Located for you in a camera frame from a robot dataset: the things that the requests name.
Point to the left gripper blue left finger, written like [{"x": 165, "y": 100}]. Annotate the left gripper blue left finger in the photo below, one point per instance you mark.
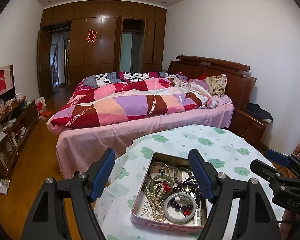
[{"x": 98, "y": 173}]

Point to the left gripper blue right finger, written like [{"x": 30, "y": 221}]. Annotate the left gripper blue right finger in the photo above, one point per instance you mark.
[{"x": 205, "y": 175}]

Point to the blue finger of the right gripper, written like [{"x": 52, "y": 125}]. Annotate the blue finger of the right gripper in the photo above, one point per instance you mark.
[
  {"x": 276, "y": 157},
  {"x": 263, "y": 170}
]

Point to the silver wrist watch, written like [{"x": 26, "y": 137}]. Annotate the silver wrist watch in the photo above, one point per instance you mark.
[{"x": 187, "y": 184}]

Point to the pink metal tin box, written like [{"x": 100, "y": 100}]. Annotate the pink metal tin box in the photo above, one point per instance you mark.
[{"x": 148, "y": 209}]

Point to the green jade bangle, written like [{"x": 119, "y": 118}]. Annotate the green jade bangle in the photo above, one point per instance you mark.
[{"x": 161, "y": 178}]

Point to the white jade bangle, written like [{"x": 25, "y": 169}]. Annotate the white jade bangle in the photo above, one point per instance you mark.
[{"x": 179, "y": 208}]

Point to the pink bed sheet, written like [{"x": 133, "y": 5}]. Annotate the pink bed sheet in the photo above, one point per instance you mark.
[{"x": 76, "y": 149}]

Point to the clear round bangle case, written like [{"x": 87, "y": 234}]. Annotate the clear round bangle case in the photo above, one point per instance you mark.
[{"x": 157, "y": 168}]

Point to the wooden nightstand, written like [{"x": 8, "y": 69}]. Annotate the wooden nightstand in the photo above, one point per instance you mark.
[{"x": 250, "y": 128}]

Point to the dark clothes on nightstand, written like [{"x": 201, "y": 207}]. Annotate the dark clothes on nightstand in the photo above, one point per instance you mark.
[{"x": 256, "y": 111}]

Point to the patchwork pink quilt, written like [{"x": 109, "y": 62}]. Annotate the patchwork pink quilt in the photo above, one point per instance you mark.
[{"x": 117, "y": 97}]

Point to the wooden headboard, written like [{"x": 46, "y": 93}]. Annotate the wooden headboard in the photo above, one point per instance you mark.
[{"x": 240, "y": 83}]

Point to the floral pillow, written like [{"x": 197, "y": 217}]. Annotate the floral pillow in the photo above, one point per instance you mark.
[{"x": 217, "y": 85}]

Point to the red white paper bag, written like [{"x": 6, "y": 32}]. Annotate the red white paper bag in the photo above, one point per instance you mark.
[{"x": 40, "y": 104}]

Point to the low wooden tv cabinet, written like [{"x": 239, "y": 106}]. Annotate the low wooden tv cabinet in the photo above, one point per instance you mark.
[{"x": 17, "y": 121}]

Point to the covered television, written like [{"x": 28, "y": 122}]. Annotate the covered television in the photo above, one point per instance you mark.
[{"x": 7, "y": 89}]

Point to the brown wooden wardrobe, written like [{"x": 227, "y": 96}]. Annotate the brown wooden wardrobe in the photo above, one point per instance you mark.
[{"x": 106, "y": 18}]

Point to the red double happiness decal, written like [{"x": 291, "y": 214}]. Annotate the red double happiness decal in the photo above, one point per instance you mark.
[{"x": 91, "y": 36}]

